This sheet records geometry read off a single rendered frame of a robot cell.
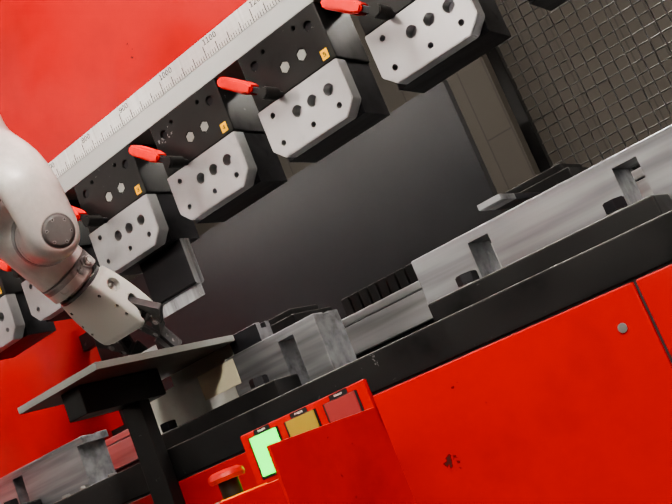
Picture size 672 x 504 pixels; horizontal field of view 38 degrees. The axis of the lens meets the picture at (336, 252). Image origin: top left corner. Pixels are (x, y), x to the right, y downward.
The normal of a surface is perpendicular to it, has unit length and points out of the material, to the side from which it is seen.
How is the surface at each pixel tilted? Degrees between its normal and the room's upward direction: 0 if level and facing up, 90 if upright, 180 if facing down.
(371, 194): 90
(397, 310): 90
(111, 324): 134
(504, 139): 90
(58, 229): 106
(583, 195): 90
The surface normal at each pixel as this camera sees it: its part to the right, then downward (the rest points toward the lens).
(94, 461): 0.72, -0.41
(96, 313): -0.17, 0.64
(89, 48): -0.58, 0.07
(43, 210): 0.50, -0.10
